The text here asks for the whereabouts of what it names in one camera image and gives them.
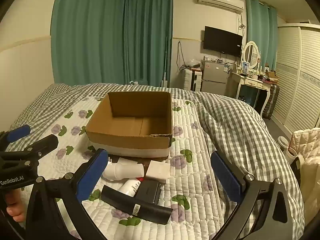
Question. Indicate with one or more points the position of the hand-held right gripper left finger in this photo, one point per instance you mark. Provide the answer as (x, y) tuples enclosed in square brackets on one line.
[(91, 177)]

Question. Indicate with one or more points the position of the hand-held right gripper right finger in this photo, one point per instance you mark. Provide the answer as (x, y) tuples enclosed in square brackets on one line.
[(225, 177)]

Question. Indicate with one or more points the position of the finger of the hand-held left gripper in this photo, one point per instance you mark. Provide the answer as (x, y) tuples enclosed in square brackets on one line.
[(18, 133), (45, 142)]

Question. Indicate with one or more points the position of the white plastic bottle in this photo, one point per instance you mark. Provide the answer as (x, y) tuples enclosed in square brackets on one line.
[(125, 171)]

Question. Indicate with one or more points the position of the white labelled tube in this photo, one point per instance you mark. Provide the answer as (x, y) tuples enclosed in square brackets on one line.
[(128, 187)]

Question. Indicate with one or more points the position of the cardboard box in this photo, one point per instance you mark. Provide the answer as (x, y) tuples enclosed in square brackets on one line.
[(130, 135)]

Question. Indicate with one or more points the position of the small black box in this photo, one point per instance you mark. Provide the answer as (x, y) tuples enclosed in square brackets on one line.
[(147, 191)]

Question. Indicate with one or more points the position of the white square box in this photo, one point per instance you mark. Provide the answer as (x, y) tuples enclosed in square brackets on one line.
[(157, 170)]

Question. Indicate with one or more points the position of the long black box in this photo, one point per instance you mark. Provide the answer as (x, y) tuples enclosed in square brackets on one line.
[(150, 213)]

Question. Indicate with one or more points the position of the person's left hand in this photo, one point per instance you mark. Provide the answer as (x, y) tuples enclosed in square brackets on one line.
[(15, 213)]

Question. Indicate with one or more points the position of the floral quilted mat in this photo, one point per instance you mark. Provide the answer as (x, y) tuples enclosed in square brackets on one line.
[(195, 192)]

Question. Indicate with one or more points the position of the checked bedspread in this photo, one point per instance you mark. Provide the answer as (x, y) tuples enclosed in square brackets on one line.
[(237, 120)]

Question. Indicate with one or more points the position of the white lidded jar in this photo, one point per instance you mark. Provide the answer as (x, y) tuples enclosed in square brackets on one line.
[(282, 143)]

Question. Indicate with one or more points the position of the white quilted jacket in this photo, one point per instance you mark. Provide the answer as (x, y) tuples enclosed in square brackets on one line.
[(310, 155)]

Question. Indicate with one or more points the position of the plaid suitcase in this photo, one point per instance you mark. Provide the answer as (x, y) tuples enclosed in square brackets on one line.
[(272, 100)]

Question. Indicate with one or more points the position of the white dressing table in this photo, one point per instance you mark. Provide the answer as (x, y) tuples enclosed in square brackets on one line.
[(250, 81)]

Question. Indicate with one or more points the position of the silver fridge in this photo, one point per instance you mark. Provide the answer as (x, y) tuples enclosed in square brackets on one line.
[(213, 76)]

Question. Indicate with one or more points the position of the white suitcase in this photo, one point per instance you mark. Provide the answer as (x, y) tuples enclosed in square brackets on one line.
[(191, 80)]

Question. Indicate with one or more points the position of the small brown box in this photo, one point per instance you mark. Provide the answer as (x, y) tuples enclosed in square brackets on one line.
[(271, 76)]

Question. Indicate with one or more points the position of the green curtain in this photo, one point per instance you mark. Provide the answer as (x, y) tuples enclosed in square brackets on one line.
[(85, 35), (150, 35), (262, 35)]

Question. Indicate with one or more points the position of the clear plastic bag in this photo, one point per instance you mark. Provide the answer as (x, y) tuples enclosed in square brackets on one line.
[(194, 63)]

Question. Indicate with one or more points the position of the white louvered wardrobe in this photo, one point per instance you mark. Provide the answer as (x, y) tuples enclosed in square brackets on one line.
[(297, 75)]

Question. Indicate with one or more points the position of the oval white mirror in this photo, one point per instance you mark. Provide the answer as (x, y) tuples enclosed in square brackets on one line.
[(251, 53)]

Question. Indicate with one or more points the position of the white pole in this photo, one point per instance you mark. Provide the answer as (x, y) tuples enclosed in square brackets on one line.
[(165, 62)]

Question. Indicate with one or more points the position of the black television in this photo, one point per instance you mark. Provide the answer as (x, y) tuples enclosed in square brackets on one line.
[(222, 41)]

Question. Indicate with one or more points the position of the white air conditioner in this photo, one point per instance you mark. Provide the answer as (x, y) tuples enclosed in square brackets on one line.
[(220, 1)]

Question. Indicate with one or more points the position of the blue photo frame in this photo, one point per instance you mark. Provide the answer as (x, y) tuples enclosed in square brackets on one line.
[(245, 67)]

